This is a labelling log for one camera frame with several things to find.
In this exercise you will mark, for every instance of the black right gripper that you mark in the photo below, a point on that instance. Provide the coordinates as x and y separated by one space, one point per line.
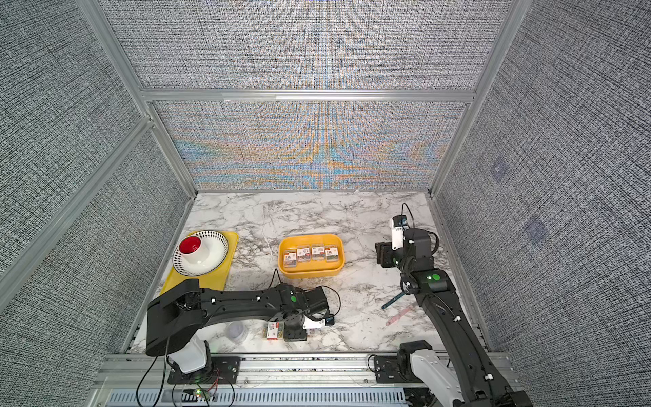
385 254

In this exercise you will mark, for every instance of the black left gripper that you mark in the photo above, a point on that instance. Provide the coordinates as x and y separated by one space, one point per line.
297 337

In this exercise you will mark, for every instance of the rectangular paper clip box two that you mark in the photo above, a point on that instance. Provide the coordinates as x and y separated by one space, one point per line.
274 331

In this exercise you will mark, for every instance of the yellow plastic storage box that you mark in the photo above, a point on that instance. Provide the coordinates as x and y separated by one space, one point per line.
311 269

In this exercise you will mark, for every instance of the rectangular paper clip box three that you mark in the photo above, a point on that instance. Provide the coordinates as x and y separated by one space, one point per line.
290 258

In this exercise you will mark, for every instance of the rectangular paper clip box four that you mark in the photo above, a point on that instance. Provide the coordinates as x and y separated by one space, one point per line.
304 253

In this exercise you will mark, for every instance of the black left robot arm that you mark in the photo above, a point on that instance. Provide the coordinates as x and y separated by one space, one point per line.
176 316

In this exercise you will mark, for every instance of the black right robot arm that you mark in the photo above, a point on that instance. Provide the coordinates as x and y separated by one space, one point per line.
473 379

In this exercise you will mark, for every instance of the rectangular paper clip box seven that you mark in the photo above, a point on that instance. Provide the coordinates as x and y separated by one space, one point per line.
332 253

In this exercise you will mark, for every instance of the rectangular paper clip box six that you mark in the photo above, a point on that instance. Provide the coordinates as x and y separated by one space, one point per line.
318 252

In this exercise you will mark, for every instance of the yellow flat tray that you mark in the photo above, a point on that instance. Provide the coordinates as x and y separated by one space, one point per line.
216 279

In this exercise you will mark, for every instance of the white cup red inside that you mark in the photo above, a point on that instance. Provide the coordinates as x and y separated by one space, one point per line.
192 250

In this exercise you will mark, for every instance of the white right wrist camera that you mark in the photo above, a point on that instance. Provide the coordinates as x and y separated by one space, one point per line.
398 224

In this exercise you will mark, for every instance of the green handled fork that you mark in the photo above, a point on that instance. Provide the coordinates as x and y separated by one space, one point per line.
392 301

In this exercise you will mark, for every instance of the pink handled fork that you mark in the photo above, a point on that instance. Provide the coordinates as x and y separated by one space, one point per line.
400 315

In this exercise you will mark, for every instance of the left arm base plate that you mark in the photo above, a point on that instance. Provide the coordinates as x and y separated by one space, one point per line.
220 368

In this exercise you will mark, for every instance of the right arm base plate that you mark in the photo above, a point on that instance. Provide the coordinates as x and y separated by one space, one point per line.
386 369

